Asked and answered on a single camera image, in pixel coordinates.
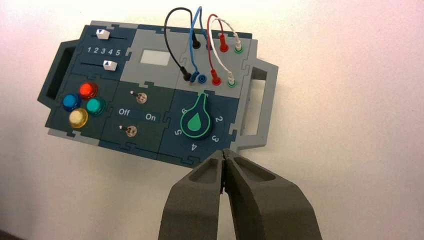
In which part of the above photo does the metal toggle switch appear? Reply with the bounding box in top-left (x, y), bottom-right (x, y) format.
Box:
top-left (130, 90), bottom-right (148, 104)
top-left (119, 124), bottom-right (138, 138)

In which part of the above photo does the blue jumper wire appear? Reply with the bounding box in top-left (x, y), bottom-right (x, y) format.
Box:
top-left (188, 5), bottom-right (213, 84)

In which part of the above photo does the red push button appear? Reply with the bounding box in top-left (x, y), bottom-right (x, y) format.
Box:
top-left (78, 82), bottom-right (99, 101)

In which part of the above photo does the white jumper wire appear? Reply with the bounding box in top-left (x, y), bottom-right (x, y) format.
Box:
top-left (211, 18), bottom-right (244, 88)

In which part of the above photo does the red jumper wire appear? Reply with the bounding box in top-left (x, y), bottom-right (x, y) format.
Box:
top-left (206, 13), bottom-right (230, 86)

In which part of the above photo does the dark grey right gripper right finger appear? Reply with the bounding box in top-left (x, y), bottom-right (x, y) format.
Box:
top-left (223, 148), bottom-right (324, 240)

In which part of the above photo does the black jumper wire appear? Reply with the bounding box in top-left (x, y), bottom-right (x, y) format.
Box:
top-left (163, 7), bottom-right (202, 83)

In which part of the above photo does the blue grey control box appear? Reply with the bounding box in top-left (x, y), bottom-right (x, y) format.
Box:
top-left (37, 20), bottom-right (279, 169)

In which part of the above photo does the green rotary dial knob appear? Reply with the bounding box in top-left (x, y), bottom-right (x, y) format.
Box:
top-left (179, 92), bottom-right (213, 140)

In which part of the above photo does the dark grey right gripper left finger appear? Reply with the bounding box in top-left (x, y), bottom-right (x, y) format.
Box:
top-left (158, 149), bottom-right (225, 240)

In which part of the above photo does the teal push button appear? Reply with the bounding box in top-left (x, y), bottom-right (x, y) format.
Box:
top-left (86, 97), bottom-right (107, 117)

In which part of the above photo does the yellow push button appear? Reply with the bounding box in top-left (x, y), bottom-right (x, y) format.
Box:
top-left (68, 108), bottom-right (89, 129)

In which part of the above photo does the blue push button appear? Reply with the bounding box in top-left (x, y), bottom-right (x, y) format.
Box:
top-left (62, 93), bottom-right (82, 113)

